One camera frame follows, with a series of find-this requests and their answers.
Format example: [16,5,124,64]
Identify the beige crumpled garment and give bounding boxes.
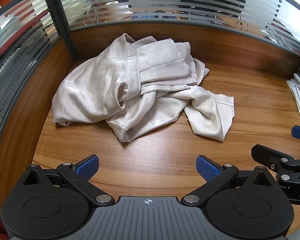
[52,33,209,127]

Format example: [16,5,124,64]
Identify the cream shirt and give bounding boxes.
[105,86,235,143]

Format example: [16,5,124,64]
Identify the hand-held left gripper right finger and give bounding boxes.
[180,154,278,208]

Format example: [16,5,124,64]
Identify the frosted striped glass partition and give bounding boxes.
[56,0,300,58]
[0,0,60,153]

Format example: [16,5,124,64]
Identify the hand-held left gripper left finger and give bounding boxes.
[22,154,115,208]

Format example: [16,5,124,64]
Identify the white folded clothes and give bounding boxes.
[286,72,300,118]

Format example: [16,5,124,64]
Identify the dark partition post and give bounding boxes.
[44,0,75,60]

